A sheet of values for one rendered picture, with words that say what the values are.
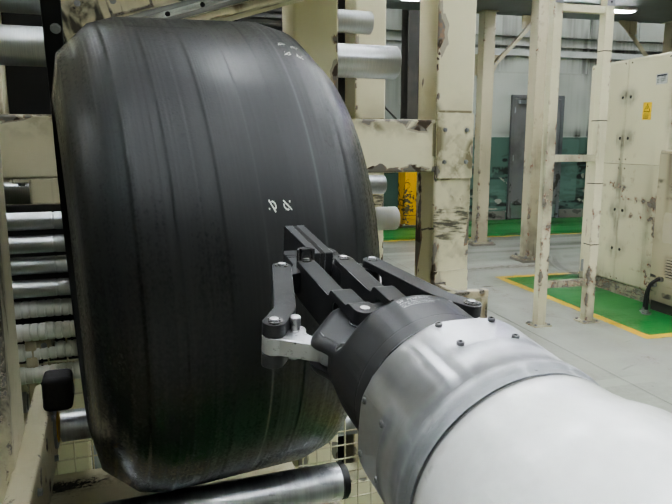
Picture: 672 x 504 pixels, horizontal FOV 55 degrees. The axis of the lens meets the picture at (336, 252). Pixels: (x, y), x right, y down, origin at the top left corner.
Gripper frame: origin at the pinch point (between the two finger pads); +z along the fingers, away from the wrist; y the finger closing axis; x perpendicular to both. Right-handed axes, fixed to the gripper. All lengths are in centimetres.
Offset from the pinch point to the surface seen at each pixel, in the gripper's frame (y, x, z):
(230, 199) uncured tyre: 3.1, -1.3, 12.9
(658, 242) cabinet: -390, 114, 320
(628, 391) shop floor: -244, 150, 188
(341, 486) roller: -11.3, 35.0, 17.6
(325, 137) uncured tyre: -6.8, -6.3, 16.9
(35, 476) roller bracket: 22.0, 32.0, 24.5
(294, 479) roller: -5.8, 33.8, 18.8
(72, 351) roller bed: 20, 37, 66
